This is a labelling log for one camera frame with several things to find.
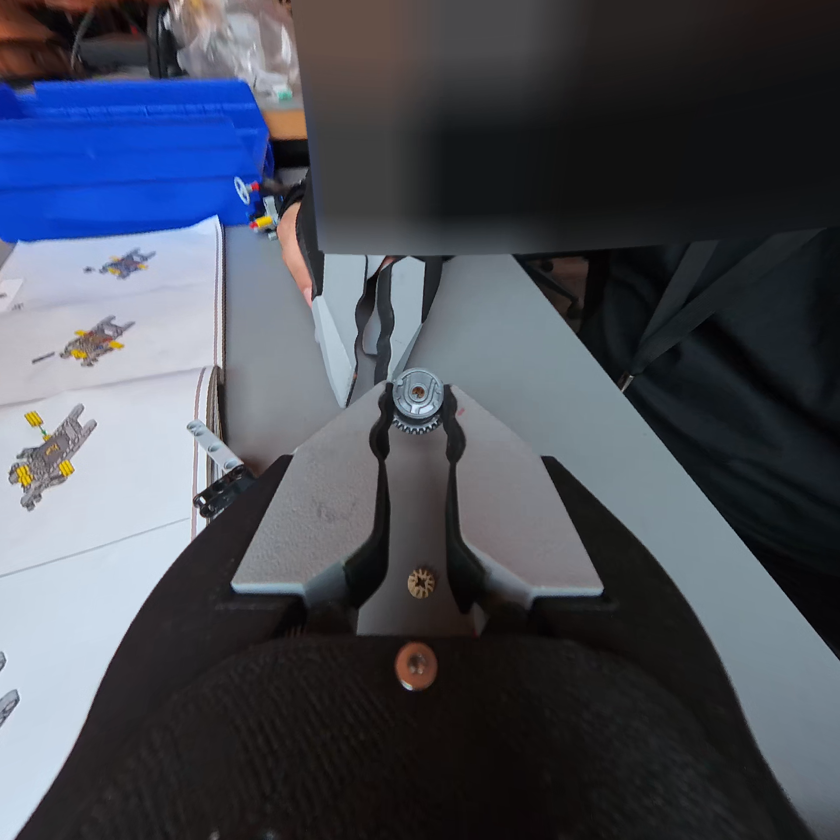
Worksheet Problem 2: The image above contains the blue plastic bin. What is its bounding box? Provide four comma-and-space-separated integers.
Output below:
0, 79, 275, 244

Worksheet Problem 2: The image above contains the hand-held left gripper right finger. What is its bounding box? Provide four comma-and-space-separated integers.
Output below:
443, 384, 606, 618

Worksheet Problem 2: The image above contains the heap of clear plastic bags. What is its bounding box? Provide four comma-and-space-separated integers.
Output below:
174, 0, 296, 99

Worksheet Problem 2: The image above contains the pile of loose lego pieces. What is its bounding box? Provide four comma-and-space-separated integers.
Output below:
234, 176, 286, 242

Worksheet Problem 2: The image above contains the grey lego frame assembly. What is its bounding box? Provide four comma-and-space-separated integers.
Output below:
185, 420, 256, 521

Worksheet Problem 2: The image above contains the black lanyard strap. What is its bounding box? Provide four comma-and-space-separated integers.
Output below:
616, 230, 821, 395

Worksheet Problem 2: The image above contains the grey lego differential gear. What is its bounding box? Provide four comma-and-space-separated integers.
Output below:
390, 367, 447, 435

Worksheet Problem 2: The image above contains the wood-edged grey table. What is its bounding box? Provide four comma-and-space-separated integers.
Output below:
262, 98, 309, 142

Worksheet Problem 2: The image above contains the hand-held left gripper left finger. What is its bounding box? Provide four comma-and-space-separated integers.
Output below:
230, 382, 395, 610

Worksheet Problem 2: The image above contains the person's right hand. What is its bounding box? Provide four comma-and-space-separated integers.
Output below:
279, 190, 316, 311

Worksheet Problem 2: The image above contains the lego instruction booklet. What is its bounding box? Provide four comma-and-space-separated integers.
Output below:
0, 215, 227, 729

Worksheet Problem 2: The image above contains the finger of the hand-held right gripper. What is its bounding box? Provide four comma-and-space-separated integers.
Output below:
311, 256, 396, 409
375, 256, 455, 389

